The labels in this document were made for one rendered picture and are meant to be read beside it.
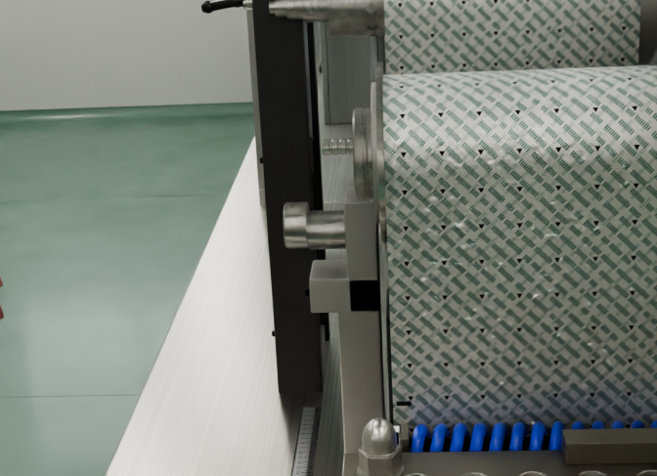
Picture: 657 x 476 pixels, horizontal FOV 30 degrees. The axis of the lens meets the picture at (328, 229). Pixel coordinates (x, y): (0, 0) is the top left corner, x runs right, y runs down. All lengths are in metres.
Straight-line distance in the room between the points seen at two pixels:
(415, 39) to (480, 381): 0.34
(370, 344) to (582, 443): 0.22
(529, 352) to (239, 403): 0.47
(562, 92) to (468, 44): 0.22
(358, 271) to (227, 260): 0.78
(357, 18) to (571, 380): 0.42
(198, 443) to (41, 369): 2.46
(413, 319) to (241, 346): 0.56
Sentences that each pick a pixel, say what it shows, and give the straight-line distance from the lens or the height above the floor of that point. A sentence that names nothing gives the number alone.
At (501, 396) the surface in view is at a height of 1.06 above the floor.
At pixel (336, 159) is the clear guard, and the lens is 2.02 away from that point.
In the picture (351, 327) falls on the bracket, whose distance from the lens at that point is 1.08.
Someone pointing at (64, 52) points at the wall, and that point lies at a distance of 6.82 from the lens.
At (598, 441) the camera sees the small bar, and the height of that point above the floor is 1.05.
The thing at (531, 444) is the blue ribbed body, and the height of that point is 1.03.
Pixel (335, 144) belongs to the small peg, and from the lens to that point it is 1.02.
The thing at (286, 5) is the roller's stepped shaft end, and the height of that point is 1.34.
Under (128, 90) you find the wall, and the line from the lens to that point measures 6.78.
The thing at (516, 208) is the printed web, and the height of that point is 1.22.
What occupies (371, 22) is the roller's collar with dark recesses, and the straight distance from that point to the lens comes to 1.21.
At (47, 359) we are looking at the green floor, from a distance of 3.81.
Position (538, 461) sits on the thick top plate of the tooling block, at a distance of 0.98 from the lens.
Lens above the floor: 1.51
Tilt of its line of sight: 19 degrees down
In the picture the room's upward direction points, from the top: 3 degrees counter-clockwise
